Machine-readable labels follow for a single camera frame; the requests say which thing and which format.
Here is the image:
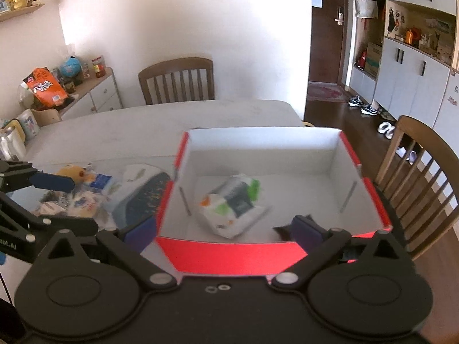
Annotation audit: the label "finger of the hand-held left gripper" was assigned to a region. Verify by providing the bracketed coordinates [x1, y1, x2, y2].
[0, 194, 99, 245]
[0, 161, 76, 194]

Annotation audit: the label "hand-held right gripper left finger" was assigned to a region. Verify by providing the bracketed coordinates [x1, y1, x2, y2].
[34, 217, 180, 291]

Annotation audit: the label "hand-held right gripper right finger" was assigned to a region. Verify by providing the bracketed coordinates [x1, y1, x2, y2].
[271, 215, 413, 290]

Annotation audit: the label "yellow plush toy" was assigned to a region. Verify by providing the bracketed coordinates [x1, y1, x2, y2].
[57, 165, 88, 184]

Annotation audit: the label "pale yellow packet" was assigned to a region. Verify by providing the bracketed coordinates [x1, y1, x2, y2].
[68, 191, 104, 217]

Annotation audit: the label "red cardboard box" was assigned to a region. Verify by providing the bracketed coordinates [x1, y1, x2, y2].
[155, 128, 393, 276]

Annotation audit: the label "white marble desktop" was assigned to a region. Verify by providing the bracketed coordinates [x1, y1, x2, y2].
[0, 99, 305, 276]

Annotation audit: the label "blue white fish table mat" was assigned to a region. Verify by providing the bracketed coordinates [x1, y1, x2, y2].
[34, 163, 173, 237]

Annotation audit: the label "white cartoon bag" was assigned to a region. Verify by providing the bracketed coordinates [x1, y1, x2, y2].
[16, 109, 40, 138]

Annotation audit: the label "orange snack bag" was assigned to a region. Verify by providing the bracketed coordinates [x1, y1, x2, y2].
[22, 66, 69, 110]

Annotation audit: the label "white sideboard cabinet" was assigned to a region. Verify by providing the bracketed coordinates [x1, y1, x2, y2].
[32, 67, 124, 126]

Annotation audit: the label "blue globe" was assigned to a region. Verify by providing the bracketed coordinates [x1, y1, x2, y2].
[59, 56, 85, 77]

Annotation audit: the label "red lidded jar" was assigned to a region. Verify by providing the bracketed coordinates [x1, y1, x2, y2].
[91, 55, 107, 78]

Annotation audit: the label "patterned door rug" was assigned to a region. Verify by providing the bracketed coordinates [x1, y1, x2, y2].
[306, 82, 347, 103]

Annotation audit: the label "wooden slat-back chair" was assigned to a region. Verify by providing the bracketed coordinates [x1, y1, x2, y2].
[375, 115, 459, 260]
[138, 57, 216, 105]

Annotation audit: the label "dark brown door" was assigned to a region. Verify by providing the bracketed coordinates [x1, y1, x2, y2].
[308, 0, 355, 85]

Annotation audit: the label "cardboard carton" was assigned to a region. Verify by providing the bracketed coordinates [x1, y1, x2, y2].
[364, 42, 384, 77]

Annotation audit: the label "grey tote bag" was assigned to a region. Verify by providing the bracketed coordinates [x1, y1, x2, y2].
[355, 0, 379, 18]

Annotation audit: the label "wooden wall shelf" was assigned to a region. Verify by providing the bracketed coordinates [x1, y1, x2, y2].
[0, 3, 45, 22]

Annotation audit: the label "white wall cabinet unit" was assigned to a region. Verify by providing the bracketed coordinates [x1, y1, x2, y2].
[349, 0, 459, 140]

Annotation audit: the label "bear wall poster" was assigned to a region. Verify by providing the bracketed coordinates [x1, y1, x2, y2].
[385, 7, 400, 31]

